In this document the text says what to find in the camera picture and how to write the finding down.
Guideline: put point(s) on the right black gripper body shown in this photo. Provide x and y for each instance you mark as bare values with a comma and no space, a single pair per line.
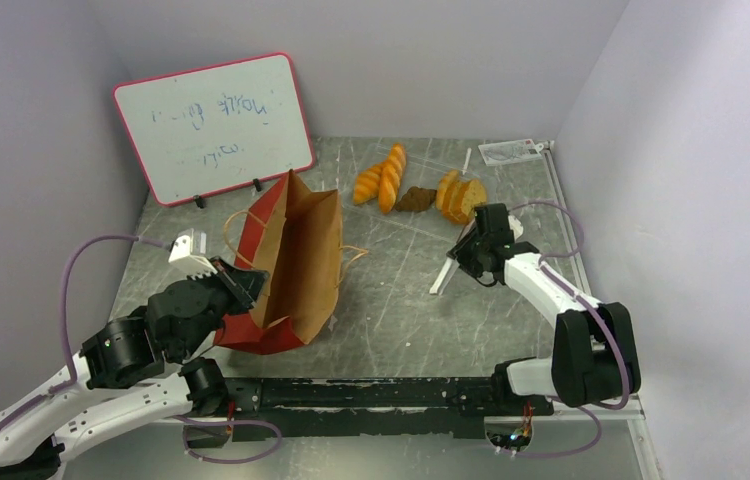
470,251

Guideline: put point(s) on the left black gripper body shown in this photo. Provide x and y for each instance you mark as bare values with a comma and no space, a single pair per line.
229,295

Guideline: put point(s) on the white handled metal tongs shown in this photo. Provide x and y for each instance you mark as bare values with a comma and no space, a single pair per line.
449,266

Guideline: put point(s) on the yellow bread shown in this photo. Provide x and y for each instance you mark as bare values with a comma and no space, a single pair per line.
445,182

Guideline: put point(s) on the round brown bread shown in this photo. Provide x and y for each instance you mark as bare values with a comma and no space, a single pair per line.
416,199

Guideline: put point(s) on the long orange baguette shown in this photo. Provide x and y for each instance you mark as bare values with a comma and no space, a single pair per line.
393,168

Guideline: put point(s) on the small striped orange croissant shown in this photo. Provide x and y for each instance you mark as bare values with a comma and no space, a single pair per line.
367,184

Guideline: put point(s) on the red paper bag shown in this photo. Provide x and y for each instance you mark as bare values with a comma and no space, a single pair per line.
294,234

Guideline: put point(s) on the round sliced bread piece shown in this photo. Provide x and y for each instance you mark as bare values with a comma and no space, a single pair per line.
451,204

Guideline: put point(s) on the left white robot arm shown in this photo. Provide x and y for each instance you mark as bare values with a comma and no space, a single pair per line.
83,391

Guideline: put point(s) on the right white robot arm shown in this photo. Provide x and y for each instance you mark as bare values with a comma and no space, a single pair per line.
594,356

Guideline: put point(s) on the small white card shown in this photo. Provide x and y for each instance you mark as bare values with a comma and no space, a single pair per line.
510,152

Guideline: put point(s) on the white marker pen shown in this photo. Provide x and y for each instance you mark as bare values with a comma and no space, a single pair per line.
466,161

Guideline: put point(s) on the red framed whiteboard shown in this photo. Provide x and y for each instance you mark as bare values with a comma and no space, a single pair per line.
213,129

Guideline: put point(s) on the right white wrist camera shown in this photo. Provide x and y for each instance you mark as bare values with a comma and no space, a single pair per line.
516,227

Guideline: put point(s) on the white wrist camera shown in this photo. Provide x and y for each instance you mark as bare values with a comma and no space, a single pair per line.
516,227
188,254

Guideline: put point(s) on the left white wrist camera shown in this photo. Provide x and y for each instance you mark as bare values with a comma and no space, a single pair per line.
188,254

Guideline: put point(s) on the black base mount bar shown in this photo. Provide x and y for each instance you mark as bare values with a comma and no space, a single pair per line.
377,406

